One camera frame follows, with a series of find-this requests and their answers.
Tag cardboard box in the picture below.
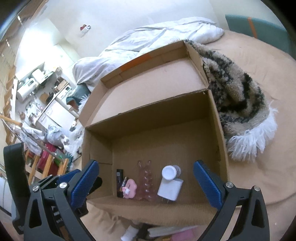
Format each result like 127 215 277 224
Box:
77 40 229 226

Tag long white flat box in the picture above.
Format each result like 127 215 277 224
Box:
148 225 197 238

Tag teal cushion with orange stripe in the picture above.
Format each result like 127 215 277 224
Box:
225 14 290 55

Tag colourful wooden rack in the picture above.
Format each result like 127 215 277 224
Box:
24 144 70 181

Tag teal chair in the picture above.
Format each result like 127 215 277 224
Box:
66 83 92 105

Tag hanging grey clothes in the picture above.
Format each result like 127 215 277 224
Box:
21 126 44 153

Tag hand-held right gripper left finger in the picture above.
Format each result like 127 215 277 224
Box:
23 159 100 241

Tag pink plush charm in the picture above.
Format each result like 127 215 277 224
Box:
122 179 137 199

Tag white washing machine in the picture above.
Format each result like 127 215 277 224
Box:
55 85 73 102

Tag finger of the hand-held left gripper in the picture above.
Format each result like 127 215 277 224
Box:
57 169 82 184
76 176 103 217

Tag wooden staircase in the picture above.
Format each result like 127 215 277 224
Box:
0 39 23 144

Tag shaggy patterned fur blanket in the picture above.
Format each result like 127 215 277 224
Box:
67 39 278 161

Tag white kitchen counter cabinet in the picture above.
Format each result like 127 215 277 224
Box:
36 97 70 130

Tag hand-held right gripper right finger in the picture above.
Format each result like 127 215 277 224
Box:
193 160 270 241

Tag white water heater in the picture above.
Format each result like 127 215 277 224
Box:
17 79 38 101

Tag small white bottle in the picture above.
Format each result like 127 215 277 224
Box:
121 226 138 241

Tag clear plastic bag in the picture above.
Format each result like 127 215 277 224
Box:
46 125 67 146

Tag white pill bottle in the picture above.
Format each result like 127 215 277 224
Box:
161 165 182 181

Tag clear pink claw clip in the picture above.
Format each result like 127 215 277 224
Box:
135 159 158 202

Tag white charger plug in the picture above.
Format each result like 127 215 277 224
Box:
157 178 184 204

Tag black slim lighter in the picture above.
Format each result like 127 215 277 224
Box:
117 169 124 198

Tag pink eraser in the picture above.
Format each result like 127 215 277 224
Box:
170 230 195 241

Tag white duvet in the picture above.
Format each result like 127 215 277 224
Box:
73 17 225 90

